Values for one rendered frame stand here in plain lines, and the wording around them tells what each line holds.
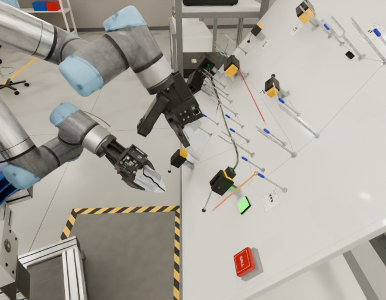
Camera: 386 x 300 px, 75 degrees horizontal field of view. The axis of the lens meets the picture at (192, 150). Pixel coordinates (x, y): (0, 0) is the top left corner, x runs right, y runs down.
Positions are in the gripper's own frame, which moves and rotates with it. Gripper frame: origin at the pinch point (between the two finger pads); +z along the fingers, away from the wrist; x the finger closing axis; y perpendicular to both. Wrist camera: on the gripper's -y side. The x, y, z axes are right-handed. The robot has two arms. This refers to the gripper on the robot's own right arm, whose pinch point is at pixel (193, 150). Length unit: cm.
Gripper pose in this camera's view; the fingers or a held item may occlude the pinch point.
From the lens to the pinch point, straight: 67.0
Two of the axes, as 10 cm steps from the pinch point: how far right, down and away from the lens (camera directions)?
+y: 8.7, -4.7, -1.4
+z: 4.7, 7.3, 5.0
